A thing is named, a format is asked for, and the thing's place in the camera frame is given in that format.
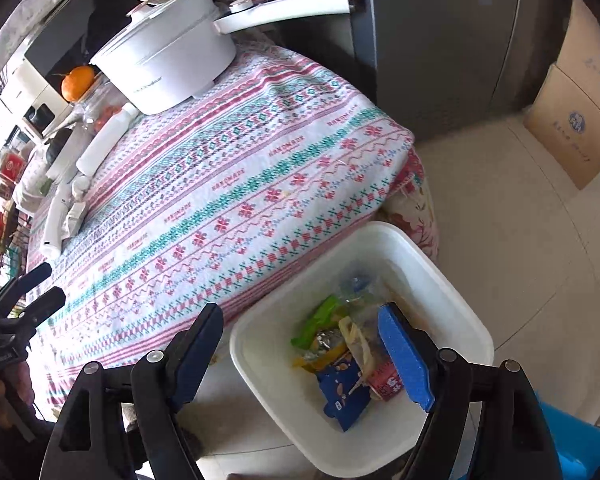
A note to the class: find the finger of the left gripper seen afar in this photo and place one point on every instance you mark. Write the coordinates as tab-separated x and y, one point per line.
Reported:
16	288

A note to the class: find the finger of the left gripper afar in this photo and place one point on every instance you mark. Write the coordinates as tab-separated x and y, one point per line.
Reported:
24	327

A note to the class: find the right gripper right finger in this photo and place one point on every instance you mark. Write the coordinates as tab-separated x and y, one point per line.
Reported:
513	440

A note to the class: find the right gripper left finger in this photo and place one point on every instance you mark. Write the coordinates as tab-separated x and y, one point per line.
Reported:
117	419

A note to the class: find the white yogurt bottle with label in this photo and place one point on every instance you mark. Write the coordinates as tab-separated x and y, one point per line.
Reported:
53	233

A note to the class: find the yellow snack wrapper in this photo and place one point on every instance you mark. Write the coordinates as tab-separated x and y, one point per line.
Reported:
320	361

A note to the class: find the blue white milk carton box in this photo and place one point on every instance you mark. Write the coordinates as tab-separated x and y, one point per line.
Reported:
344	390

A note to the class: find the beige snack pouch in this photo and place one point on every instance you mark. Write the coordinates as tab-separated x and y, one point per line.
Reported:
361	338

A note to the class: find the green onion rings snack bag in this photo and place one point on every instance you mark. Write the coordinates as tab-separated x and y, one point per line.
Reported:
325	317

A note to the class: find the frosted white plastic bottle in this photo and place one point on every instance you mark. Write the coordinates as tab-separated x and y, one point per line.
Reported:
106	139

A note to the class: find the crushed clear water bottle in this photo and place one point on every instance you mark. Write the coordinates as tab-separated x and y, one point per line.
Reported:
360	286

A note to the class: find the white trash bin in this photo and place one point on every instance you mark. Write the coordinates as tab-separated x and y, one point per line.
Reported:
311	354

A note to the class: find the person's left hand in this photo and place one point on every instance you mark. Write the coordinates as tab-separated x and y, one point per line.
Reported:
18	377

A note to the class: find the blue plastic stool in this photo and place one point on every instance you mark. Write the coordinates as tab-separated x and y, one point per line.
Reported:
577	444

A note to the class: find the dark green squash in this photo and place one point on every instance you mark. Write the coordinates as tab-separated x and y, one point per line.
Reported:
56	143

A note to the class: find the patterned handmade tablecloth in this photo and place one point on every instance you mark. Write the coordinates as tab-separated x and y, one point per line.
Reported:
219	200

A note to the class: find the white air fryer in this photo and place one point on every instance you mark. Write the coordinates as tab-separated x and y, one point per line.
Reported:
26	88

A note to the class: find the glass teapot with tangerines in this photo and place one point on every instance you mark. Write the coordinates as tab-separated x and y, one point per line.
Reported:
99	104

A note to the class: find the large orange on teapot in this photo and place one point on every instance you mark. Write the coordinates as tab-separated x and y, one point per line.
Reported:
77	82

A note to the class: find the black microwave oven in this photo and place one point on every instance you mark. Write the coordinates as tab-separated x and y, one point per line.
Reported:
74	34

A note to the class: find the white electric cooking pot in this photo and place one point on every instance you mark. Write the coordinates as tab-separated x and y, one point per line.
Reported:
175	50

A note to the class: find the stacked cardboard boxes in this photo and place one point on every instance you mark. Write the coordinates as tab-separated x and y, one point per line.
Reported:
565	115

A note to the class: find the grey refrigerator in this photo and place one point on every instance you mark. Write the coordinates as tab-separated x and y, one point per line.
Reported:
438	65

